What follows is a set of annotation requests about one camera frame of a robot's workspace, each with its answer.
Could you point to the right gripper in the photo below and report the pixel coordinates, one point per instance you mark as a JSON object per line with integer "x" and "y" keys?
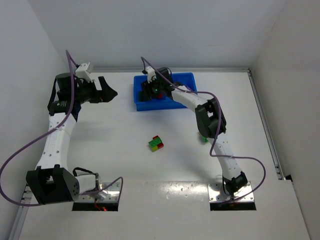
{"x": 145, "y": 92}

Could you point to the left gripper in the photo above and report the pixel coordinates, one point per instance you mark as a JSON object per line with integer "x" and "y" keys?
{"x": 99, "y": 89}

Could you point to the large lego block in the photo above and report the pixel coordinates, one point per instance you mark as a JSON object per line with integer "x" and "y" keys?
{"x": 155, "y": 144}

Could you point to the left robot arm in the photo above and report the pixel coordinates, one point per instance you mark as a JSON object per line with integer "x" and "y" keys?
{"x": 51, "y": 182}

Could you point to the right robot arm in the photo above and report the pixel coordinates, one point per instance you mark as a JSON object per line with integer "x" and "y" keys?
{"x": 210, "y": 121}

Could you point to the blue plastic sorting bin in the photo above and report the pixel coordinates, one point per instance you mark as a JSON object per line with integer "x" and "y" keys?
{"x": 165, "y": 103}

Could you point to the small stacked lego block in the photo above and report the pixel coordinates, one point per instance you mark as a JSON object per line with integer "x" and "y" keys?
{"x": 202, "y": 138}

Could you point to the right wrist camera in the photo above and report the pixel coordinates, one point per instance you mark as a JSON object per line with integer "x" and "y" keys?
{"x": 150, "y": 74}

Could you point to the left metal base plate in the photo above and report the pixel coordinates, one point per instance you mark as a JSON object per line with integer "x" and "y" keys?
{"x": 109, "y": 195}

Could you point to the metal base plate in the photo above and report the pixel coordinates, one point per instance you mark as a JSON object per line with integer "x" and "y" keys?
{"x": 217, "y": 195}
{"x": 109, "y": 195}

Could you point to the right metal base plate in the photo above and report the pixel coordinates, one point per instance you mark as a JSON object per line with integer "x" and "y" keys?
{"x": 217, "y": 195}

